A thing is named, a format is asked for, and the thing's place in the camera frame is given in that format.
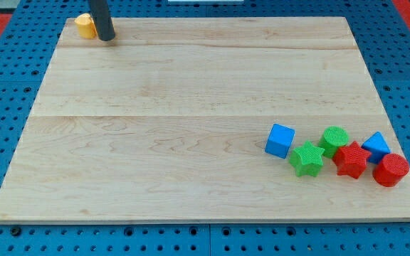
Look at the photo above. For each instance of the wooden board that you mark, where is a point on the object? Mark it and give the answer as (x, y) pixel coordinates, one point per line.
(168, 123)

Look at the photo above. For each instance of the red star block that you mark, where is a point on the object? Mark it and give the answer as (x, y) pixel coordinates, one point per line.
(351, 160)

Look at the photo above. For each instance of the red cylinder block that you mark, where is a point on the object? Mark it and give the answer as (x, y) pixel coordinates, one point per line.
(390, 170)

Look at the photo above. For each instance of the blue triangle block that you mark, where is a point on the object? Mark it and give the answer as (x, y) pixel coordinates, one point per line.
(377, 146)

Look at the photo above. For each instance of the blue cube block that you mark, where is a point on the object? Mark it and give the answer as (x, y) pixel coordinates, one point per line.
(279, 140)

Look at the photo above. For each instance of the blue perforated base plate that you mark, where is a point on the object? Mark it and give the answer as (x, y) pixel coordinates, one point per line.
(26, 46)

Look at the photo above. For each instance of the yellow block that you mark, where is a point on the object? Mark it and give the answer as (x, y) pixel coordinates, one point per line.
(85, 26)

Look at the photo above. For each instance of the green cylinder block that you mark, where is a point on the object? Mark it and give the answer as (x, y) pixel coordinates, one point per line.
(332, 139)

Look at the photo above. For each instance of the green star block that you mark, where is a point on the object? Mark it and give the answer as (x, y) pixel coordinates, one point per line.
(307, 159)

